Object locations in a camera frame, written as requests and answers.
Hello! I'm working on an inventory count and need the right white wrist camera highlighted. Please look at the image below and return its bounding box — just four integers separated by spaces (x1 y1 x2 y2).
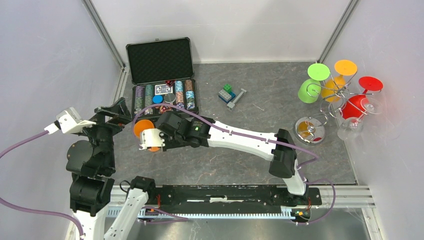
139 128 165 152

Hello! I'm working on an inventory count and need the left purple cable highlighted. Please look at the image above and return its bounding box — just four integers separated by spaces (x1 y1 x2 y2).
0 129 85 240

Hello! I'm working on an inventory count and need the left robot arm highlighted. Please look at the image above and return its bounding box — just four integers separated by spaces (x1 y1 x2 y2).
56 97 157 240

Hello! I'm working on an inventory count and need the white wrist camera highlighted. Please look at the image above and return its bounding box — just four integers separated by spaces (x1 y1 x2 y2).
139 128 165 152
44 107 96 135

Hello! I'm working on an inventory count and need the yellow-orange wine glass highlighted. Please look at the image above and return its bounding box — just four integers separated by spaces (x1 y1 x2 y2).
321 59 358 103

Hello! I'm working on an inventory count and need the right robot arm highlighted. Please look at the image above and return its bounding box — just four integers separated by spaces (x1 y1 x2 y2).
155 111 309 204

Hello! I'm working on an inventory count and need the green wine glass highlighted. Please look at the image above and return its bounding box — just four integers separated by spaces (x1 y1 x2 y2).
297 63 331 104

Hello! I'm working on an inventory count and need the chrome wine glass rack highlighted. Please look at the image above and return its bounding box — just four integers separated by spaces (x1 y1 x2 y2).
293 76 384 145

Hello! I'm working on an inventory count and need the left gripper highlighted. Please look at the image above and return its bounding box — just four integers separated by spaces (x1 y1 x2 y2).
76 96 132 170

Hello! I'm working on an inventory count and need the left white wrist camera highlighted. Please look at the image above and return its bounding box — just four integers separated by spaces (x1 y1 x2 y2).
44 107 96 135

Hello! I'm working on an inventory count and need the orange wine glass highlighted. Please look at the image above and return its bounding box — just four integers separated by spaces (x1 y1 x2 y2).
133 119 156 144

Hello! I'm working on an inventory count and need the clear wine glass on rack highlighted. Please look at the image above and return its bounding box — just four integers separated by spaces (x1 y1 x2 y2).
337 95 383 141

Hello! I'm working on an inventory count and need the blue grey toy brick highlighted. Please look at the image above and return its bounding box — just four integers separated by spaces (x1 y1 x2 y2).
218 89 236 104

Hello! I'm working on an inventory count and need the long grey toy brick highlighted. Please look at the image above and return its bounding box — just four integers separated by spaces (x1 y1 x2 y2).
226 88 247 111

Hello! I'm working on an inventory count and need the playing card deck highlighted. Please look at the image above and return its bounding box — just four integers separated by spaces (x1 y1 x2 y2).
154 83 173 95

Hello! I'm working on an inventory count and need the red wine glass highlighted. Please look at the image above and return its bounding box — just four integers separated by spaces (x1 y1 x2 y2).
341 76 384 120

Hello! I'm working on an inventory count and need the green toy brick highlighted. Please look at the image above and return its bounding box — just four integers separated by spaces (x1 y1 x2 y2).
222 83 232 93

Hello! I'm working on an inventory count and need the black poker chip case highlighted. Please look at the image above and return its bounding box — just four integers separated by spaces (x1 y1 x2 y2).
125 37 199 121

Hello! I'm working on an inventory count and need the blue round chip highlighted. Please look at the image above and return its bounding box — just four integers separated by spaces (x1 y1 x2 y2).
152 95 164 104

